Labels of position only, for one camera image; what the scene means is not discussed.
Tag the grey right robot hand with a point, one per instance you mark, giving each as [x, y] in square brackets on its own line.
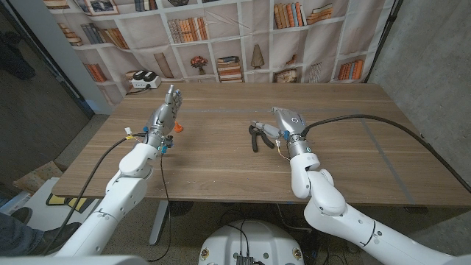
[290, 123]

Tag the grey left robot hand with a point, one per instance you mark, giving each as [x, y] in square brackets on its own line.
[163, 117]

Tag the black grip strengthener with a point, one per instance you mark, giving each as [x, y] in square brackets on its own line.
[254, 143]

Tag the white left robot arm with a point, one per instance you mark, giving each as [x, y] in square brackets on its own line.
[121, 191]

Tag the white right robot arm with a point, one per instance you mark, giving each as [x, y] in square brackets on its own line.
[331, 210]

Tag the small orange object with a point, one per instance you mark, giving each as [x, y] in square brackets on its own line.
[178, 127]

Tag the white power strip black plugs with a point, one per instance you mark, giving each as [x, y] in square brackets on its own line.
[145, 81]

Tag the printed bookshelf backdrop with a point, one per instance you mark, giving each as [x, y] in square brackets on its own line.
[228, 40]

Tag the white table leg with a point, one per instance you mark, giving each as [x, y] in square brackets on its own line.
[160, 221]

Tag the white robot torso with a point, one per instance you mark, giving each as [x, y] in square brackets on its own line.
[257, 239]

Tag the black backdrop stand pole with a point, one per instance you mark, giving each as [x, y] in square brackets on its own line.
[384, 37]

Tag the black box on torso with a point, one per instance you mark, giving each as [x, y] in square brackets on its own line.
[244, 260]

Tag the black shoe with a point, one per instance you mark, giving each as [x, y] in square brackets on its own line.
[55, 235]

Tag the person's leg in jeans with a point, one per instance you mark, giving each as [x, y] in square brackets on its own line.
[16, 235]

